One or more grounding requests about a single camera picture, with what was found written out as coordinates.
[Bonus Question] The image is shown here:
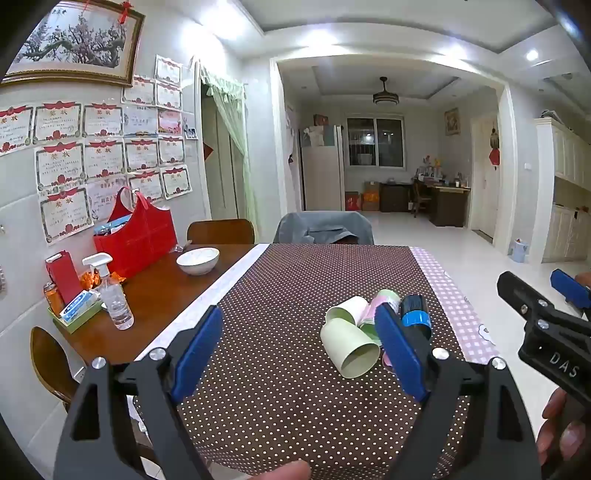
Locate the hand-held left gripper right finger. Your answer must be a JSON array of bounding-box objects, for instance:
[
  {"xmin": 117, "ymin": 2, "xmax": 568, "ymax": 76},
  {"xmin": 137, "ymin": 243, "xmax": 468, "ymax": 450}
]
[{"xmin": 374, "ymin": 303, "xmax": 542, "ymax": 480}]

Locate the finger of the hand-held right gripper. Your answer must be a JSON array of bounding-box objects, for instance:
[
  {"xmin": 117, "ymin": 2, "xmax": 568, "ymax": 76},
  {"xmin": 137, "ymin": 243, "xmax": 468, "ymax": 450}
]
[
  {"xmin": 497, "ymin": 271, "xmax": 555, "ymax": 325},
  {"xmin": 550, "ymin": 268, "xmax": 591, "ymax": 320}
]

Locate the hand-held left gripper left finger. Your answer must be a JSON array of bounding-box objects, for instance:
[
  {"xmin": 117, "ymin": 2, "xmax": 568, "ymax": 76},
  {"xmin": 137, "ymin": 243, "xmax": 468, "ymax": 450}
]
[{"xmin": 53, "ymin": 305, "xmax": 225, "ymax": 480}]

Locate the large pale green cup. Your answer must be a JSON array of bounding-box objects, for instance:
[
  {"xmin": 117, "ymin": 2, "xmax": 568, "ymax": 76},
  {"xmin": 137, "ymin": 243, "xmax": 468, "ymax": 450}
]
[{"xmin": 320, "ymin": 318, "xmax": 382, "ymax": 380}]

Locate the black and blue cup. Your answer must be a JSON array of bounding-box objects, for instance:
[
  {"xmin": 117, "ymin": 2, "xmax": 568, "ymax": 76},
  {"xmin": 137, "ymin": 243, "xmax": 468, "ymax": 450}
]
[{"xmin": 399, "ymin": 294, "xmax": 433, "ymax": 341}]

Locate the pink cup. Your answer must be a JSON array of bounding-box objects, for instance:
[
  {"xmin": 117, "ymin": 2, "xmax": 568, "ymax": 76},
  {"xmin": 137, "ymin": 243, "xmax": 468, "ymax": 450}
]
[{"xmin": 358, "ymin": 295, "xmax": 393, "ymax": 340}]

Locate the small pale green cup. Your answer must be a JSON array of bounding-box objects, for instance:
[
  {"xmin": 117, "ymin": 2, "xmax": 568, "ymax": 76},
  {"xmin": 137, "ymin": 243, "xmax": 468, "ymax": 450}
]
[{"xmin": 325, "ymin": 295, "xmax": 370, "ymax": 326}]

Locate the person's right hand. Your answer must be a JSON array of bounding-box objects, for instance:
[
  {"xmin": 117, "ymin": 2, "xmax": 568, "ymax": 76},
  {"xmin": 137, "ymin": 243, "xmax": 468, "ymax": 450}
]
[{"xmin": 536, "ymin": 387, "xmax": 591, "ymax": 480}]

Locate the blue waste bin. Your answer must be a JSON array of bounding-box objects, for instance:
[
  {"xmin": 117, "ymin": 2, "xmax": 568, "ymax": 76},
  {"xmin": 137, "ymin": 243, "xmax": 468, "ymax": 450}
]
[{"xmin": 508, "ymin": 238, "xmax": 530, "ymax": 264}]

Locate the pink checkered tablecloth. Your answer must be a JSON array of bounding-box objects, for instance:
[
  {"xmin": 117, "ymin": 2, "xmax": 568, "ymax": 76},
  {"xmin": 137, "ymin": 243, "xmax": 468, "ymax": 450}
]
[{"xmin": 409, "ymin": 246, "xmax": 502, "ymax": 366}]

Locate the white bowl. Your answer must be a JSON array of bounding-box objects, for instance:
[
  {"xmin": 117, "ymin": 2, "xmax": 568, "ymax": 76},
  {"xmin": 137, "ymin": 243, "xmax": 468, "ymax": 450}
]
[{"xmin": 176, "ymin": 247, "xmax": 221, "ymax": 277}]

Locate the brown polka dot tablecloth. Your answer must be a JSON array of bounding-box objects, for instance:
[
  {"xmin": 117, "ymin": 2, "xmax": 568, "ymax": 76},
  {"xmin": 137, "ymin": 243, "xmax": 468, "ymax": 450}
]
[{"xmin": 133, "ymin": 244, "xmax": 502, "ymax": 480}]

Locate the clear spray bottle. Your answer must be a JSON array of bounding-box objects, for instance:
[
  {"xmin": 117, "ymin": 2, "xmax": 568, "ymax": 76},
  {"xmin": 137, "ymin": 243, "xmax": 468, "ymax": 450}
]
[{"xmin": 82, "ymin": 253, "xmax": 135, "ymax": 331}]

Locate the white door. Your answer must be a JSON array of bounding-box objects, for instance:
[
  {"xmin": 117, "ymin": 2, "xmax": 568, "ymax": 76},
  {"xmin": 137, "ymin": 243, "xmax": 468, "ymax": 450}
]
[{"xmin": 470, "ymin": 115, "xmax": 501, "ymax": 241}]

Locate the dark wooden desk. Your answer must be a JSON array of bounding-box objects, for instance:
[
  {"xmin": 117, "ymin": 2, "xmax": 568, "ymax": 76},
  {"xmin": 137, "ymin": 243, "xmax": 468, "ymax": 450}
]
[{"xmin": 412, "ymin": 179, "xmax": 472, "ymax": 228}]

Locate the wooden chair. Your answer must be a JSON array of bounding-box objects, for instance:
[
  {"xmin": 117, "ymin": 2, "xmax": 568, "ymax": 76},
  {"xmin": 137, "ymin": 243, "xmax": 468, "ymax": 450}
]
[
  {"xmin": 187, "ymin": 219, "xmax": 256, "ymax": 245},
  {"xmin": 30, "ymin": 326, "xmax": 82, "ymax": 412}
]

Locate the red tote bag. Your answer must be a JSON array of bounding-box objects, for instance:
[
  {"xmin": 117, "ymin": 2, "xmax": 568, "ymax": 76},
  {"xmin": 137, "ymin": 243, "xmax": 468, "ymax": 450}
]
[{"xmin": 93, "ymin": 186, "xmax": 179, "ymax": 281}]

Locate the green tray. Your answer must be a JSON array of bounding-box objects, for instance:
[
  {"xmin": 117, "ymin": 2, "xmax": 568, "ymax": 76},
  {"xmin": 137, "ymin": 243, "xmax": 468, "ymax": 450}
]
[{"xmin": 47, "ymin": 295, "xmax": 103, "ymax": 334}]

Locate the blue white tissue packet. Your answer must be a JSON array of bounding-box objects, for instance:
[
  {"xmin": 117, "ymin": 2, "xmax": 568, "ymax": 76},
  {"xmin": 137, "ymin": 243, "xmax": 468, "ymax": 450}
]
[{"xmin": 60, "ymin": 290, "xmax": 100, "ymax": 324}]

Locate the orange snack bag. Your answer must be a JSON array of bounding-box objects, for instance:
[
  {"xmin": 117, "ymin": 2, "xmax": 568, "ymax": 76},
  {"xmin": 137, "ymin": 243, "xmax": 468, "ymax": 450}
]
[{"xmin": 80, "ymin": 270, "xmax": 126, "ymax": 289}]

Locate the red door ornament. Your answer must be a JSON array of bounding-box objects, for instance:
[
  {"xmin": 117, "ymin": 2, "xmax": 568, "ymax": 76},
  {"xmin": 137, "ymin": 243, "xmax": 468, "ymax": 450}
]
[{"xmin": 488, "ymin": 128, "xmax": 502, "ymax": 171}]

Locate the chair with grey jacket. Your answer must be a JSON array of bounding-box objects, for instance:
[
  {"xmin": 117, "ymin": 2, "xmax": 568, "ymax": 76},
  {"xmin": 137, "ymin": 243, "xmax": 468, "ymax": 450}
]
[{"xmin": 273, "ymin": 211, "xmax": 376, "ymax": 246}]

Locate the orange bottle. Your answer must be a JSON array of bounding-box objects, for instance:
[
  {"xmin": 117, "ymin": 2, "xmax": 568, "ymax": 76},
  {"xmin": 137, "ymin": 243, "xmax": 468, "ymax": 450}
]
[{"xmin": 43, "ymin": 282, "xmax": 65, "ymax": 317}]

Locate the dark low cabinet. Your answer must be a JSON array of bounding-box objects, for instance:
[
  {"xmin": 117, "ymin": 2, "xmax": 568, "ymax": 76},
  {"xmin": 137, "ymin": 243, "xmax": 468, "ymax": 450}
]
[{"xmin": 379, "ymin": 182, "xmax": 414, "ymax": 213}]

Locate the orange cardboard box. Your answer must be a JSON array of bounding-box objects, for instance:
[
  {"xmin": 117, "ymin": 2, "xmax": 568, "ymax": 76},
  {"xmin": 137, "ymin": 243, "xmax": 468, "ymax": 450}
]
[{"xmin": 361, "ymin": 181, "xmax": 382, "ymax": 212}]

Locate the white refrigerator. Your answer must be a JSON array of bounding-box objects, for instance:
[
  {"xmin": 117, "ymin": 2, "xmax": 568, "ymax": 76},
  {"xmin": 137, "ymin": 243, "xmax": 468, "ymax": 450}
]
[{"xmin": 300, "ymin": 124, "xmax": 346, "ymax": 212}]

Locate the window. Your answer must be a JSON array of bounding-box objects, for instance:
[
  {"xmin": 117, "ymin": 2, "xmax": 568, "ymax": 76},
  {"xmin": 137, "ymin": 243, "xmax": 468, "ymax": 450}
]
[{"xmin": 346, "ymin": 117, "xmax": 407, "ymax": 168}]

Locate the green lace door curtain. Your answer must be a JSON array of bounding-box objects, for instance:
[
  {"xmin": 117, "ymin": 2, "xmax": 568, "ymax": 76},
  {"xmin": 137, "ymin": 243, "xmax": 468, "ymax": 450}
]
[{"xmin": 198, "ymin": 64, "xmax": 260, "ymax": 221}]

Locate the ceiling lamp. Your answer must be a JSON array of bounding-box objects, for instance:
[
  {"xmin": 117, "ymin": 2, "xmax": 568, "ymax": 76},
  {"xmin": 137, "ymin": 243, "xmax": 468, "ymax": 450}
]
[{"xmin": 372, "ymin": 76, "xmax": 400, "ymax": 106}]

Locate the framed blossom painting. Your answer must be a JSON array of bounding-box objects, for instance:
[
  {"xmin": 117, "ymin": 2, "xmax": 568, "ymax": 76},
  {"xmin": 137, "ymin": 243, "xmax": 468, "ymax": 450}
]
[{"xmin": 0, "ymin": 0, "xmax": 147, "ymax": 89}]

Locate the white wall cabinet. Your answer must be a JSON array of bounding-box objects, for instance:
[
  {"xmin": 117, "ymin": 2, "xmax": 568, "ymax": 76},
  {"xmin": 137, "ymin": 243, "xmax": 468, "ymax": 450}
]
[{"xmin": 534, "ymin": 110, "xmax": 591, "ymax": 265}]

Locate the wall of award certificates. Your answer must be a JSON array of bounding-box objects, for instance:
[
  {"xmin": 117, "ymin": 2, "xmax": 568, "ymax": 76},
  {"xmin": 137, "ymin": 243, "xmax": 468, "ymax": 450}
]
[{"xmin": 0, "ymin": 54, "xmax": 199, "ymax": 246}]

